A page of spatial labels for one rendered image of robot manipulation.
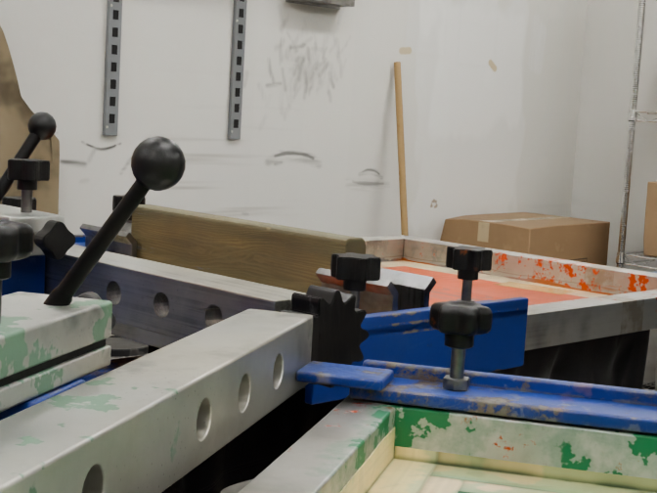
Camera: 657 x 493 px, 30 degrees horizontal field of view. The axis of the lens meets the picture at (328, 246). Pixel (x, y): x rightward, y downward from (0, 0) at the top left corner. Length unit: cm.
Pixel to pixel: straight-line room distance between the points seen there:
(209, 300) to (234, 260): 35
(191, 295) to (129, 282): 8
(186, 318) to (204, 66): 291
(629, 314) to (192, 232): 50
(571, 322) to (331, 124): 301
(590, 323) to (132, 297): 54
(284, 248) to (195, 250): 15
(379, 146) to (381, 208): 23
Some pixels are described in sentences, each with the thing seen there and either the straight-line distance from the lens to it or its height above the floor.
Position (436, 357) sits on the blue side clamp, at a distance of 114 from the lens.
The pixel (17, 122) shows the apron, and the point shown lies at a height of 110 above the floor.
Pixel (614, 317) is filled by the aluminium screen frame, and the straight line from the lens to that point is 141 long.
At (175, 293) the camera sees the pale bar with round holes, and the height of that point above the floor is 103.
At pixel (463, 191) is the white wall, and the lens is 486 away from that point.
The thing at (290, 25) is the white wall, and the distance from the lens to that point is 414.
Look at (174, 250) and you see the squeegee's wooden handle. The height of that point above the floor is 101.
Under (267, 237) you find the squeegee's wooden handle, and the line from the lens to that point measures 129.
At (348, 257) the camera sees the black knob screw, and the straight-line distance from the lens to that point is 106.
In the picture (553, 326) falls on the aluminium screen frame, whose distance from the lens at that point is 131.
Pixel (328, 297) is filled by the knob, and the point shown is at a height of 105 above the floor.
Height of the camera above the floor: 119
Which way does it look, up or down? 6 degrees down
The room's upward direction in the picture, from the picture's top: 3 degrees clockwise
